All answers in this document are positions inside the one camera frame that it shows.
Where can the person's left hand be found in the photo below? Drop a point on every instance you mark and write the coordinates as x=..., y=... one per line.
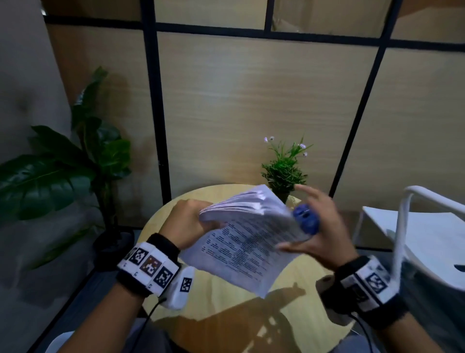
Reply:
x=181, y=225

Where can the person's right hand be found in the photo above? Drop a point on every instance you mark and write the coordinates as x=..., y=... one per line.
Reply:
x=332, y=240

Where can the blue stapler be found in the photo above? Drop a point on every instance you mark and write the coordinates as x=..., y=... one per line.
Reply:
x=307, y=220

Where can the stack of printed papers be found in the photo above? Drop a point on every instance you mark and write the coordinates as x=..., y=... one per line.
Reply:
x=247, y=254

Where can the person's right forearm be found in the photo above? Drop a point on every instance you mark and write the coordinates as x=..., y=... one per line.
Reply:
x=407, y=338

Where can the person's left forearm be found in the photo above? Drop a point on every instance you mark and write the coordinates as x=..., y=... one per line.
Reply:
x=105, y=323

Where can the round wooden table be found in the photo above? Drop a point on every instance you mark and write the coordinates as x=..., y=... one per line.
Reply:
x=218, y=302

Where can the person's grey trousers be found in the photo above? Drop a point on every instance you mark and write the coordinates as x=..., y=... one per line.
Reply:
x=160, y=342

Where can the black left wristband with markers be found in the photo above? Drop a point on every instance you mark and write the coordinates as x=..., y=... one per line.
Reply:
x=149, y=265

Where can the small potted flowering plant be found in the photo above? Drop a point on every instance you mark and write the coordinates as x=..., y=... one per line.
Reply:
x=283, y=174

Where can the white metal chair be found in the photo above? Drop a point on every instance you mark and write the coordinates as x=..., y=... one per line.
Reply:
x=436, y=236

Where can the black flat object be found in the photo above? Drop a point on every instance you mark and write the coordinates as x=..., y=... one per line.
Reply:
x=460, y=268

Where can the large leafy potted plant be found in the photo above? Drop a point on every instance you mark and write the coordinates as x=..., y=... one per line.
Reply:
x=43, y=182

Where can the white plastic bin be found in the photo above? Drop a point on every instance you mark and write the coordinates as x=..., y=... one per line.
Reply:
x=60, y=345

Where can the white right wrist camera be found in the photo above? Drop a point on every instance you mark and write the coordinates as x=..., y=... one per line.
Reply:
x=325, y=283

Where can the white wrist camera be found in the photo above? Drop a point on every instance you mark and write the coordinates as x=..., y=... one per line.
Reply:
x=179, y=287
x=325, y=283

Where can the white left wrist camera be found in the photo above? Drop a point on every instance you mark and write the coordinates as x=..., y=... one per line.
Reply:
x=179, y=287

